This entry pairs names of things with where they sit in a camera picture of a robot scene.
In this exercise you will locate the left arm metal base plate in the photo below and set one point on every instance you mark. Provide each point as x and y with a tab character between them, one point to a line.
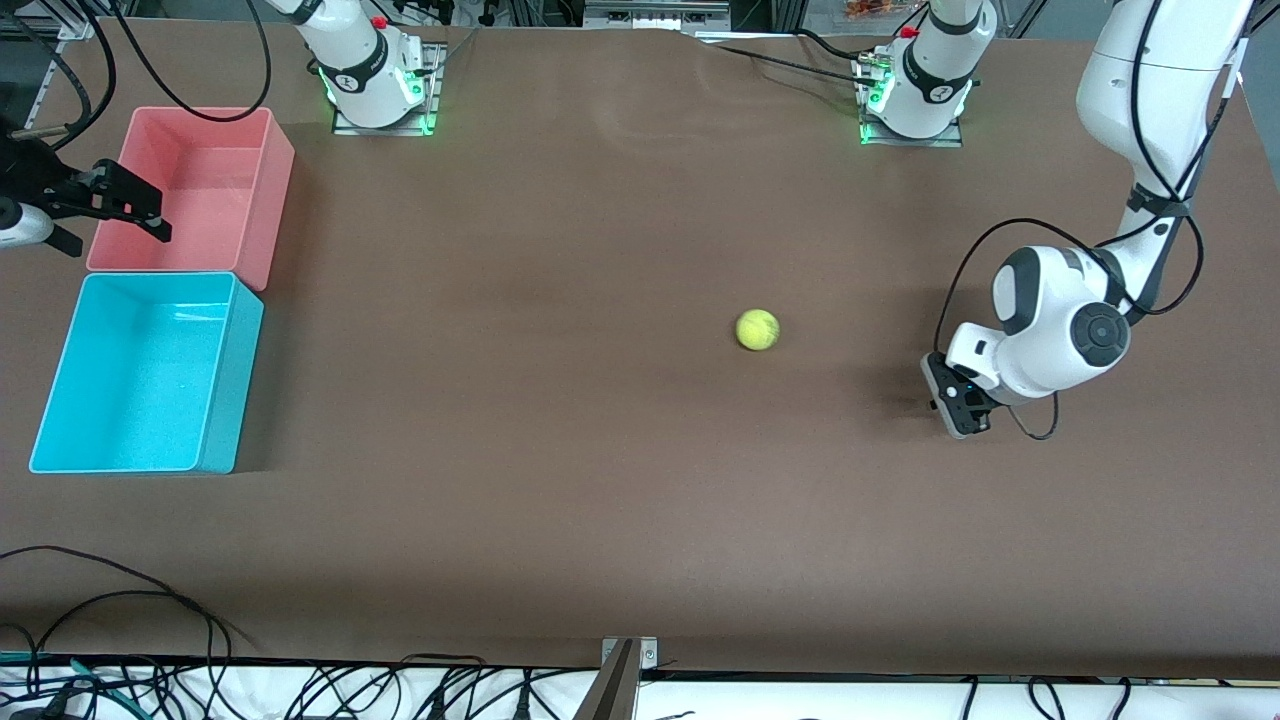
950	140

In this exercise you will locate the silver metal bracket plate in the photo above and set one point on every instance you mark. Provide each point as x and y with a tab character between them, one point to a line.
650	655

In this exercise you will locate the blue plastic bin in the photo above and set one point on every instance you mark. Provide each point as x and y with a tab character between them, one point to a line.
140	390

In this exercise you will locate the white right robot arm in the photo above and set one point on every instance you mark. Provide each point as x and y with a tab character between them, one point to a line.
360	70

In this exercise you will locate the silver metal box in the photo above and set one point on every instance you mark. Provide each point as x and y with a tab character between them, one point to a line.
655	12

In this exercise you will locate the yellow tennis ball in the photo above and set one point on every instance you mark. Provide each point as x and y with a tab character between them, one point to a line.
758	330

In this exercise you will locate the pink plastic bin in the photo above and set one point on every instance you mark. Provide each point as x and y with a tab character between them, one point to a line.
200	190

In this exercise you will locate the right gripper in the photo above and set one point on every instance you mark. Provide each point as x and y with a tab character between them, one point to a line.
36	181

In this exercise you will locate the dark grey metal bar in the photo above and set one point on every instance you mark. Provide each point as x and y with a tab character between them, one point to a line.
610	695

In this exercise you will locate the orange objects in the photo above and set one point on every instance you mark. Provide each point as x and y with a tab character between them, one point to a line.
875	8

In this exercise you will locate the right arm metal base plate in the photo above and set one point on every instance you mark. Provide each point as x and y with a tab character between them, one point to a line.
436	100

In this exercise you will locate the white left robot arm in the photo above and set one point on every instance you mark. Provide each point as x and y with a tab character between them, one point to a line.
1150	70

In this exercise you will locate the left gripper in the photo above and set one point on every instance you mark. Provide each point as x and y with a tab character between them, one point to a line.
933	404

